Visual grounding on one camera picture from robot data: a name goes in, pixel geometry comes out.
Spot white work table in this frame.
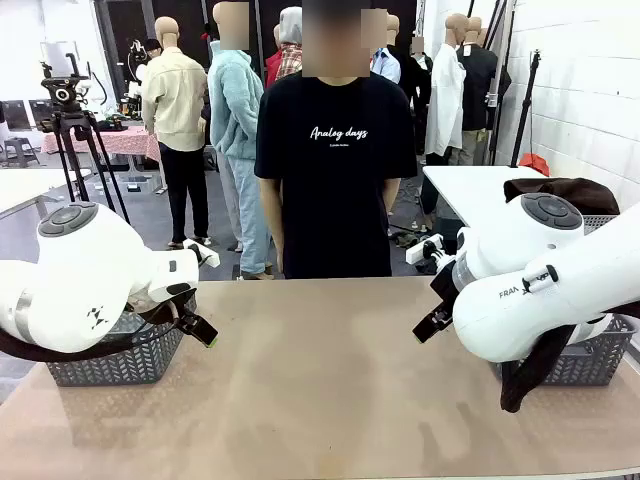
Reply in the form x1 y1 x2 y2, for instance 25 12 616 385
0 167 94 221

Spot grey woven plastic basket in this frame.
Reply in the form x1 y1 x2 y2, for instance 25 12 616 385
47 294 199 387
492 314 639 386

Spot person's left forearm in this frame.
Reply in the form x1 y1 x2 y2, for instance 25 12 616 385
383 177 402 215

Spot mannequin in black suit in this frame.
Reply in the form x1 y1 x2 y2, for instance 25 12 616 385
399 37 434 156

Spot mannequin in light-blue fleece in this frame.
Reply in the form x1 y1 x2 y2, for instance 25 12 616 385
207 1 275 280

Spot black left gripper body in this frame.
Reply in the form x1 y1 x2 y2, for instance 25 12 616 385
172 297 202 327

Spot mannequin in plaid hoodie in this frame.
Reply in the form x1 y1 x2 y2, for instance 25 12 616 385
273 5 304 84

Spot mannequin in black shirt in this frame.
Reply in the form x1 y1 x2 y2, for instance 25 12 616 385
457 17 514 166

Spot small grey stool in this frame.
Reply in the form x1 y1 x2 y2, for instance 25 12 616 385
3 137 41 169

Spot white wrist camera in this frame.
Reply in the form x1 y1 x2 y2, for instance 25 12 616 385
182 238 221 269
404 233 446 265

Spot person's right forearm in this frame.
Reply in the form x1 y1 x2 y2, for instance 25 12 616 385
259 199 285 275

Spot white side table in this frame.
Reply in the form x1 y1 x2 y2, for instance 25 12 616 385
422 164 640 236

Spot person in black t-shirt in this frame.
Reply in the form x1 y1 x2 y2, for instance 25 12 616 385
254 0 419 280

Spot mannequin in red top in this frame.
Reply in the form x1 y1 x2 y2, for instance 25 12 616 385
264 23 284 89

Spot table with red checked cloth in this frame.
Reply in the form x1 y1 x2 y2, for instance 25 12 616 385
40 124 162 164

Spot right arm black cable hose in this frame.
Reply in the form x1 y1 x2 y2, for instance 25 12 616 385
499 302 640 414

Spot red cloth item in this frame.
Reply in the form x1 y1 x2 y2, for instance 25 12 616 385
519 153 550 177

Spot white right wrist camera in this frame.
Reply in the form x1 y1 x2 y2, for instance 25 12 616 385
404 233 446 265

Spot black camera tripod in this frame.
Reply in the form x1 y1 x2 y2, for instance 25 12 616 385
39 52 132 226

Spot mannequin in white coat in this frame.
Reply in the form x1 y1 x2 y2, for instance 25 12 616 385
424 13 469 166

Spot small grey mesh basket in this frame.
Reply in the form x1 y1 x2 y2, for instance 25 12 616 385
582 214 621 236

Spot mannequin in blue shirt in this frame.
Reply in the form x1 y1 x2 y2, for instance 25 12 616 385
369 14 402 85

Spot black light stand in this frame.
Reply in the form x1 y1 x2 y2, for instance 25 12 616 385
509 48 544 169

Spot black backdrop stand poles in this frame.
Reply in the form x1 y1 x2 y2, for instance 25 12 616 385
487 0 517 166

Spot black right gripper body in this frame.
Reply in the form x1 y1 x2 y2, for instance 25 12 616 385
429 273 459 322

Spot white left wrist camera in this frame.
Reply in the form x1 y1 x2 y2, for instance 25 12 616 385
182 238 221 269

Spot mannequin in cream shirt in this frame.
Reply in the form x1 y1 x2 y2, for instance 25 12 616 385
141 16 211 250

